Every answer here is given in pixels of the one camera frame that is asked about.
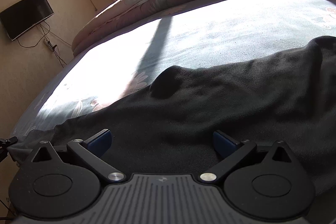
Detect black sweatpants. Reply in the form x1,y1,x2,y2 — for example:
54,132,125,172
9,36,335,194

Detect grey patterned bed sheet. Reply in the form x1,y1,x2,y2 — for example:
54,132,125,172
10,0,336,224

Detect wall cable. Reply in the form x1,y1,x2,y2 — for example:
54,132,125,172
16,20,73,68

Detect wall power strip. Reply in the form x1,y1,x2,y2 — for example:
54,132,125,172
44,39,57,52

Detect wall mounted television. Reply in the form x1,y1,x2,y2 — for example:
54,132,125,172
1,0,54,42

